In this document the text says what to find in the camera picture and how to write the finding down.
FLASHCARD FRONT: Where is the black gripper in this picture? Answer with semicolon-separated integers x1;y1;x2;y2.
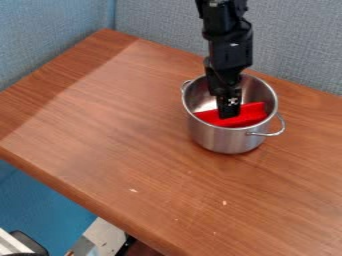
195;0;252;119

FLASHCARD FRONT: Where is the red rectangular block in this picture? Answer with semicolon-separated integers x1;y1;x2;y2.
193;102;267;128

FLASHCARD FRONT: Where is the stainless steel pot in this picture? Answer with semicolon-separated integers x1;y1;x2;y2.
180;74;285;154

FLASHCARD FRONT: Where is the white object at corner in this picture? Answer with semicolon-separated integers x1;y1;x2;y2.
0;228;32;256

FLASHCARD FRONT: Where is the black chair part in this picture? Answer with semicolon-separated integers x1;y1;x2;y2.
9;230;49;256

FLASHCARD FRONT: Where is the white table leg bracket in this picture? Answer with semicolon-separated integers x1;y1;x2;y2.
68;217;128;256

